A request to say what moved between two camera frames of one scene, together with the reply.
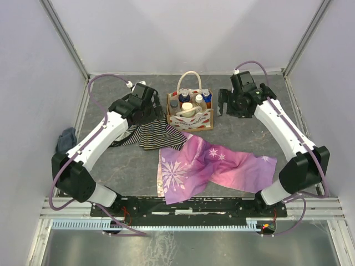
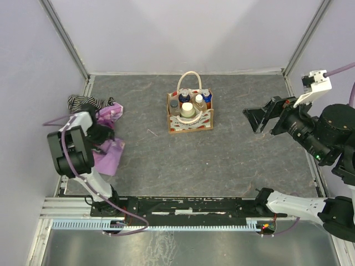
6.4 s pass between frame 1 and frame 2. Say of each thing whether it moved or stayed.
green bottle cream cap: stayed
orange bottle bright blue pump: stayed
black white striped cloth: moved
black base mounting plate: stayed
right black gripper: moved
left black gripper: moved
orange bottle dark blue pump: stayed
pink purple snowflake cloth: moved
